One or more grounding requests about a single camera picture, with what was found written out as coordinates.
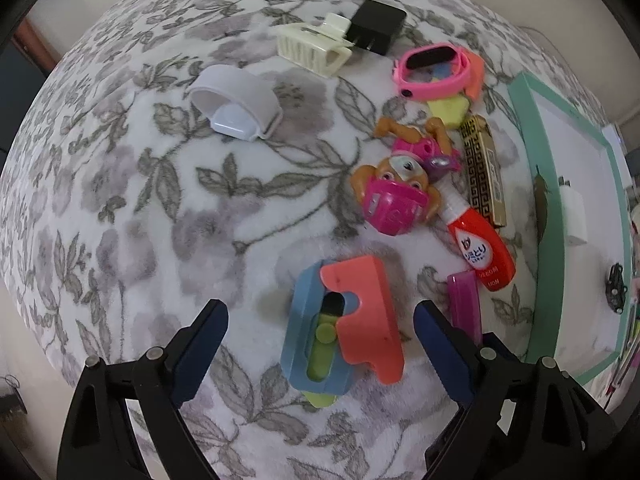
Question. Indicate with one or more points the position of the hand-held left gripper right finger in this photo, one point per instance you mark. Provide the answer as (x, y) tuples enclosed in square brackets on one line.
[(445, 355)]

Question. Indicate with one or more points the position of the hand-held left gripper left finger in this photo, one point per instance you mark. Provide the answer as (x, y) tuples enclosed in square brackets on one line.
[(195, 360)]

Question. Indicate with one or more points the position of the purple plastic case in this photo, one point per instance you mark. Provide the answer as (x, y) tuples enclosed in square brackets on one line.
[(465, 305)]

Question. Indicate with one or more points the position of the orange blue toy knife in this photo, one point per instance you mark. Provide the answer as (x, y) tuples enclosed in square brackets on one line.
[(365, 310), (450, 110)]

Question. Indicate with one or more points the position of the red squeeze bottle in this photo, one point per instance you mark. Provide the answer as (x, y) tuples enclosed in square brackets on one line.
[(482, 255)]

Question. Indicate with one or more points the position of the pink dog toy figure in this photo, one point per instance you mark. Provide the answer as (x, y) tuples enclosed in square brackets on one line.
[(395, 205)]

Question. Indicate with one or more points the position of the gold patterned lighter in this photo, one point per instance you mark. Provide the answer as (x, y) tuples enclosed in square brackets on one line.
[(482, 175)]

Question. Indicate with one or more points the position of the teal cardboard box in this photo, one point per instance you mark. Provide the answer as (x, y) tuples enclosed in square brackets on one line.
[(522, 110)]

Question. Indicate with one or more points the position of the white wrist band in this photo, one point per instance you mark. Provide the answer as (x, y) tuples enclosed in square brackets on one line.
[(240, 85)]

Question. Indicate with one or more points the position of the pink smartwatch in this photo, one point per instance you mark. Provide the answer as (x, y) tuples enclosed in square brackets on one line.
[(435, 55)]

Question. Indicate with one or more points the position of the cream hair claw clip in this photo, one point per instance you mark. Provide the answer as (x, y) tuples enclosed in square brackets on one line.
[(305, 47)]

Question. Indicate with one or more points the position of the floral fleece blanket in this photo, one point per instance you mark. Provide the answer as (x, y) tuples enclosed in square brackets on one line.
[(150, 210)]

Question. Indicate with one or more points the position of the black toy car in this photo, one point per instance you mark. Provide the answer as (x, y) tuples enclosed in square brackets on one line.
[(616, 287)]

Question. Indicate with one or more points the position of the white charger plug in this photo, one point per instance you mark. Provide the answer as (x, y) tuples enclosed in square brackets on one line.
[(575, 215)]

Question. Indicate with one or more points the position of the dark wooden furniture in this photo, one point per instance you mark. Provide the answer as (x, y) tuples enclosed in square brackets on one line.
[(20, 70)]

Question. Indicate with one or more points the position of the black power adapter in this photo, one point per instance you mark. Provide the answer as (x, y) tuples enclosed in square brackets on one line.
[(377, 22)]

